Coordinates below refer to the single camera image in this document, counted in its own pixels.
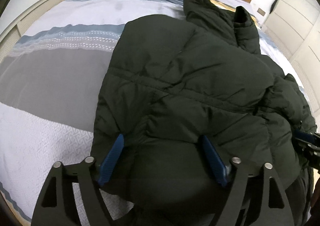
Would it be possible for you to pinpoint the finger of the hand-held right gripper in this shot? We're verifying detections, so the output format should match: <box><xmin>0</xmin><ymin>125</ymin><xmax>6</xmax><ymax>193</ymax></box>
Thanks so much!
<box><xmin>292</xmin><ymin>129</ymin><xmax>320</xmax><ymax>145</ymax></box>
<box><xmin>299</xmin><ymin>141</ymin><xmax>320</xmax><ymax>159</ymax></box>

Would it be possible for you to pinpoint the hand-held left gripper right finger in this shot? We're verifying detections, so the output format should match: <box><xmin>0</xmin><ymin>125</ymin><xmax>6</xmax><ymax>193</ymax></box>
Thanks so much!
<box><xmin>201</xmin><ymin>134</ymin><xmax>295</xmax><ymax>226</ymax></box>

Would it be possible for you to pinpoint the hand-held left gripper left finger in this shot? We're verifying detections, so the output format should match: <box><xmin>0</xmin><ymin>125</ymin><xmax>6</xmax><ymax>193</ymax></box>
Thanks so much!
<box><xmin>31</xmin><ymin>133</ymin><xmax>125</xmax><ymax>226</ymax></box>

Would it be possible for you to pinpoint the dark green puffer jacket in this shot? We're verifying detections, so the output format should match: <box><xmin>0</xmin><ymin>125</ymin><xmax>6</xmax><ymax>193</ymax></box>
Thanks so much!
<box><xmin>90</xmin><ymin>0</ymin><xmax>318</xmax><ymax>226</ymax></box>

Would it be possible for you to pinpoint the bed with striped duvet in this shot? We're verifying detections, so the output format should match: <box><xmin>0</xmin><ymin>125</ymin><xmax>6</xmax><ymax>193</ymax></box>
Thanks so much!
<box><xmin>0</xmin><ymin>0</ymin><xmax>313</xmax><ymax>226</ymax></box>

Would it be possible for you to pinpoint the white wardrobe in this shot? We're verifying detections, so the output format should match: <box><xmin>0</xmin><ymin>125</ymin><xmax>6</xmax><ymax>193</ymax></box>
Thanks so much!
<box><xmin>262</xmin><ymin>0</ymin><xmax>320</xmax><ymax>121</ymax></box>

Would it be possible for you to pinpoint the white slatted cabinet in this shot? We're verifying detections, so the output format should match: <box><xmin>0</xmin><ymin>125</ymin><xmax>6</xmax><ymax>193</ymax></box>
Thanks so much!
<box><xmin>0</xmin><ymin>0</ymin><xmax>67</xmax><ymax>62</ymax></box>

